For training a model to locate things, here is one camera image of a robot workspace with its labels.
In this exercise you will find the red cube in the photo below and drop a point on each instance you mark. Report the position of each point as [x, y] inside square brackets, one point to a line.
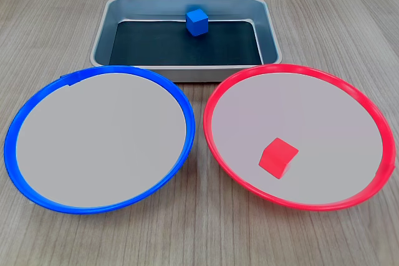
[275, 157]

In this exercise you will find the black tray mat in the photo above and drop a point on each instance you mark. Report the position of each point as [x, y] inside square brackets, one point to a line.
[221, 45]

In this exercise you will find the steel tray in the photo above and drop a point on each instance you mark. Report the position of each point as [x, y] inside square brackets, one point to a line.
[103, 40]

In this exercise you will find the blue cube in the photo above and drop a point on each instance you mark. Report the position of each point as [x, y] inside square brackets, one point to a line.
[197, 23]

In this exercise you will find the blue-rimmed white plate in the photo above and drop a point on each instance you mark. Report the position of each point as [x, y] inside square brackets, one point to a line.
[99, 141]

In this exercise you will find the red-rimmed white plate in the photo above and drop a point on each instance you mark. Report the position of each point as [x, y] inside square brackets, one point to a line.
[296, 107]

